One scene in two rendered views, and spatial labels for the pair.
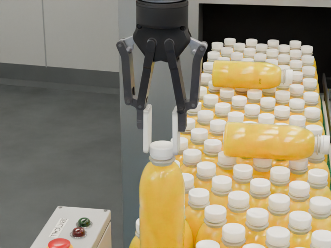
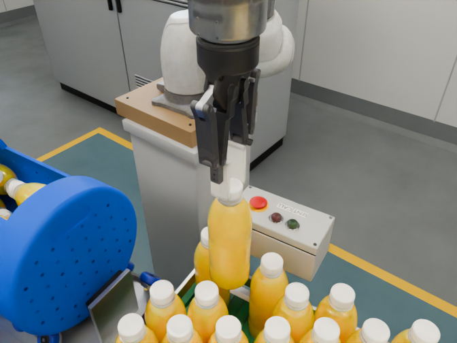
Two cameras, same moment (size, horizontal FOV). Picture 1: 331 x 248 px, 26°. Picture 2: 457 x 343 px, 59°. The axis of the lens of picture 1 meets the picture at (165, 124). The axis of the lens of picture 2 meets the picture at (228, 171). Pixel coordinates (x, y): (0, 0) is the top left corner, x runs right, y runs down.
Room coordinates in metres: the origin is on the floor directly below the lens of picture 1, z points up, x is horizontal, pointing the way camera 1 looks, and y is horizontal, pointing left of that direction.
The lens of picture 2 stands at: (1.20, -0.43, 1.66)
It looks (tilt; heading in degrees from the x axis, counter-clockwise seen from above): 37 degrees down; 112
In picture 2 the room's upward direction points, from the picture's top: straight up
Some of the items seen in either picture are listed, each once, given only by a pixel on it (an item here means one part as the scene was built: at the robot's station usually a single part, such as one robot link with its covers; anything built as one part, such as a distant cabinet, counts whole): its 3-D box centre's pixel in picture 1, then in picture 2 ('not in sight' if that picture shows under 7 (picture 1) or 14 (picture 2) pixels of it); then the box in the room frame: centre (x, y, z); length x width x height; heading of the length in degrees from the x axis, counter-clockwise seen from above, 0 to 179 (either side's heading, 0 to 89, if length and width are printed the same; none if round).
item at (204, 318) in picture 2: not in sight; (208, 329); (1.01, -0.07, 1.00); 0.07 x 0.07 x 0.19
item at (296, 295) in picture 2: not in sight; (296, 297); (1.15, -0.02, 1.10); 0.04 x 0.04 x 0.02
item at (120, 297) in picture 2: not in sight; (112, 305); (0.82, -0.09, 0.99); 0.10 x 0.02 x 0.12; 81
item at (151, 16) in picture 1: (162, 29); (228, 70); (1.02, 0.00, 1.46); 0.08 x 0.07 x 0.09; 80
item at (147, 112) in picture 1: (147, 128); (236, 162); (1.02, 0.03, 1.31); 0.03 x 0.01 x 0.07; 170
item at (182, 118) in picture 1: (188, 114); (213, 170); (1.01, -0.03, 1.33); 0.03 x 0.01 x 0.05; 80
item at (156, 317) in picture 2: not in sight; (167, 328); (0.94, -0.09, 1.00); 0.07 x 0.07 x 0.19
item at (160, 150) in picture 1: (162, 153); (230, 192); (1.02, 0.01, 1.27); 0.04 x 0.04 x 0.02
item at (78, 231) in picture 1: (78, 231); (276, 216); (1.07, 0.15, 1.11); 0.02 x 0.02 x 0.01
